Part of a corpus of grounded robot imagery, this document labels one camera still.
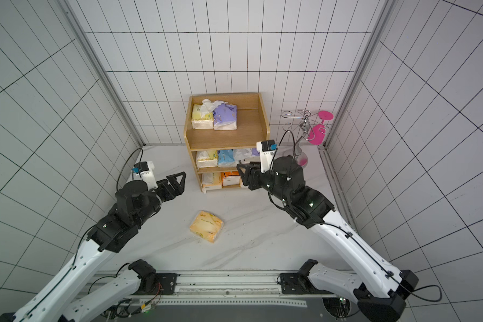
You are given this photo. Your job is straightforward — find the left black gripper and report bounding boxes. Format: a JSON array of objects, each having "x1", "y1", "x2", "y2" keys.
[{"x1": 135, "y1": 173, "x2": 187, "y2": 225}]

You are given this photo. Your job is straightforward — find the chrome glass holder stand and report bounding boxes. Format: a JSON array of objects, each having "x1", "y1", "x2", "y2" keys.
[{"x1": 281, "y1": 109, "x2": 334, "y2": 168}]

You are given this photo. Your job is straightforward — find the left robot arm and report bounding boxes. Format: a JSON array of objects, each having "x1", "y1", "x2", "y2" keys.
[{"x1": 0, "y1": 172, "x2": 186, "y2": 321}]

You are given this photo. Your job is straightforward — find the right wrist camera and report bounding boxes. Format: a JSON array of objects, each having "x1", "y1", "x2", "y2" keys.
[{"x1": 256, "y1": 140, "x2": 277, "y2": 173}]

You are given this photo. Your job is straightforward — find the wooden three-tier shelf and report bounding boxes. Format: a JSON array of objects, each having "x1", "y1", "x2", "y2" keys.
[{"x1": 184, "y1": 93, "x2": 270, "y2": 185}]

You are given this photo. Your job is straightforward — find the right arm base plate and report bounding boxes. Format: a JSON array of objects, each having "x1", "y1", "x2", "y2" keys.
[{"x1": 276, "y1": 273, "x2": 332, "y2": 295}]

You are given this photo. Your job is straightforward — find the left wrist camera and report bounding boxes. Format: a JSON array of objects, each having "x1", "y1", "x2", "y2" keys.
[{"x1": 131, "y1": 161, "x2": 157, "y2": 189}]

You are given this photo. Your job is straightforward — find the white purple tissue pack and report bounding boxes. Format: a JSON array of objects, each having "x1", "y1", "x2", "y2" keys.
[{"x1": 233, "y1": 148, "x2": 260, "y2": 164}]

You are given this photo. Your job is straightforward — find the blue tissue pack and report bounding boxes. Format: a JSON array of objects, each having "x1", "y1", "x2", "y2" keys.
[{"x1": 217, "y1": 149, "x2": 238, "y2": 168}]

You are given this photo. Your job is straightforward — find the base cable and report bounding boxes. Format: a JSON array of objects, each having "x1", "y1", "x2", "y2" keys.
[
  {"x1": 87, "y1": 263, "x2": 162, "y2": 319},
  {"x1": 321, "y1": 295, "x2": 361, "y2": 319}
]

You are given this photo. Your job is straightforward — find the left base cable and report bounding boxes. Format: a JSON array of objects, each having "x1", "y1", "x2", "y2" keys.
[{"x1": 87, "y1": 263, "x2": 162, "y2": 319}]

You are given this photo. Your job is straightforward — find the yellow-green tissue pack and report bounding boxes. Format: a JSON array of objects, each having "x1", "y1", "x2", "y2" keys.
[{"x1": 191, "y1": 99, "x2": 225, "y2": 130}]

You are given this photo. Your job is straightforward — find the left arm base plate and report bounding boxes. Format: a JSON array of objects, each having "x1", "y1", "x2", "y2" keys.
[{"x1": 134, "y1": 273, "x2": 178, "y2": 296}]

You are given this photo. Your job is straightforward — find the pink wine glass lower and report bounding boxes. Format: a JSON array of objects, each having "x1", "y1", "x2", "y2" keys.
[{"x1": 307, "y1": 123, "x2": 326, "y2": 146}]

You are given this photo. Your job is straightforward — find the orange tissue pack bottom middle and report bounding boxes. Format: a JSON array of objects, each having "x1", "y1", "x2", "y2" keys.
[{"x1": 221, "y1": 171, "x2": 241, "y2": 186}]

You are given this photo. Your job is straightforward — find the yellow tissue pack middle shelf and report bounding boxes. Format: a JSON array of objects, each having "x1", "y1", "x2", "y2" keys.
[{"x1": 196, "y1": 150, "x2": 218, "y2": 169}]

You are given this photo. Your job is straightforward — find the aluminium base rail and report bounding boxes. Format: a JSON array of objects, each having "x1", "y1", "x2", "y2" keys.
[{"x1": 80, "y1": 270, "x2": 391, "y2": 309}]

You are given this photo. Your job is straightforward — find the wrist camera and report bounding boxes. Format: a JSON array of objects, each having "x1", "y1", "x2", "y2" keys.
[
  {"x1": 256, "y1": 140, "x2": 277, "y2": 173},
  {"x1": 131, "y1": 161, "x2": 157, "y2": 189}
]

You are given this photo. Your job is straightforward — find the orange-yellow tissue pack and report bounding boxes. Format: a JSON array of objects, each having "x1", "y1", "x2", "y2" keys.
[{"x1": 189, "y1": 211, "x2": 224, "y2": 243}]

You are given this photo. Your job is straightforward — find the beige tissue pack bottom left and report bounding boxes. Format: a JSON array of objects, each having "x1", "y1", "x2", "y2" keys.
[{"x1": 201, "y1": 173, "x2": 223, "y2": 193}]

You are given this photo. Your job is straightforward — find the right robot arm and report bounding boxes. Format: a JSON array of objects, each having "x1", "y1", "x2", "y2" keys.
[{"x1": 237, "y1": 156, "x2": 419, "y2": 321}]

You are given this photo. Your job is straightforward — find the right base cable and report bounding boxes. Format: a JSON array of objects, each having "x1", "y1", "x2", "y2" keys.
[{"x1": 321, "y1": 295, "x2": 361, "y2": 319}]

